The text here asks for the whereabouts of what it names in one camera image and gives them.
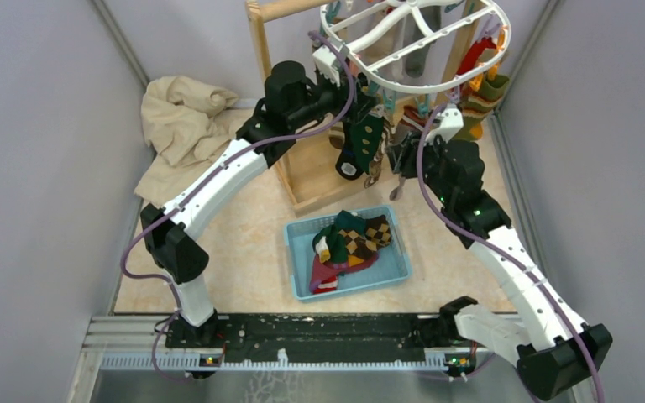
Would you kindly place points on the dark teal sock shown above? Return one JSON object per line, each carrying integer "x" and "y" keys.
{"x": 350, "y": 221}

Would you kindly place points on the grey ankle sock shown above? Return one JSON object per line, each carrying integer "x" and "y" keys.
{"x": 415, "y": 62}

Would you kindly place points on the beige crumpled cloth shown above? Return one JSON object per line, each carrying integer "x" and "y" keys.
{"x": 188, "y": 124}

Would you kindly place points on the white plastic sock hanger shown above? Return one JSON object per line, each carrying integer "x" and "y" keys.
{"x": 396, "y": 13}

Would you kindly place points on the light blue plastic basket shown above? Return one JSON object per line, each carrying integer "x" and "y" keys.
{"x": 391, "y": 268}

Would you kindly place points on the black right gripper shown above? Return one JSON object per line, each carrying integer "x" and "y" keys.
{"x": 402, "y": 155}

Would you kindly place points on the red white striped sock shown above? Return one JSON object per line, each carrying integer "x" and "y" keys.
{"x": 328, "y": 285}

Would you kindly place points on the brown tan striped sock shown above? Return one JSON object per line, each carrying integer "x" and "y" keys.
{"x": 410, "y": 122}

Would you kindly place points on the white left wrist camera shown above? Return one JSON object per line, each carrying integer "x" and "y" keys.
{"x": 333, "y": 64}

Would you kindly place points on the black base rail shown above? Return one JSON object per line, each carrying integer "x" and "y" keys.
{"x": 279, "y": 342}

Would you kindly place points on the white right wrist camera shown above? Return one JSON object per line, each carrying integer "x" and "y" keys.
{"x": 444, "y": 124}

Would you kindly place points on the red and cream sock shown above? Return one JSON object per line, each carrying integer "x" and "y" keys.
{"x": 473, "y": 54}

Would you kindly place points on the wooden hanger stand frame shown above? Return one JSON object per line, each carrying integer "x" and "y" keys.
{"x": 306, "y": 172}

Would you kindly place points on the black blue white sock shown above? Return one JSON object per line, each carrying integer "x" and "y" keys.
{"x": 346, "y": 164}

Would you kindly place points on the white green patch sock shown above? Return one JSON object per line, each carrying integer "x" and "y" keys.
{"x": 330, "y": 246}

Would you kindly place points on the maroon pink sock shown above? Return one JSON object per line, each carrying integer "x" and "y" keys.
{"x": 322, "y": 271}

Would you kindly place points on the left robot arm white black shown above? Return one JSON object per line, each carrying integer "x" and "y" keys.
{"x": 291, "y": 102}

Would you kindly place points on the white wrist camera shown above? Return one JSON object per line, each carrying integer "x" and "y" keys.
{"x": 333, "y": 64}
{"x": 444, "y": 124}

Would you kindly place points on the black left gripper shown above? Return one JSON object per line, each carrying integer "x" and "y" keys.
{"x": 364, "y": 101}

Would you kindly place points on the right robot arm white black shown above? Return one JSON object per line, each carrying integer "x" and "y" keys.
{"x": 551, "y": 347}

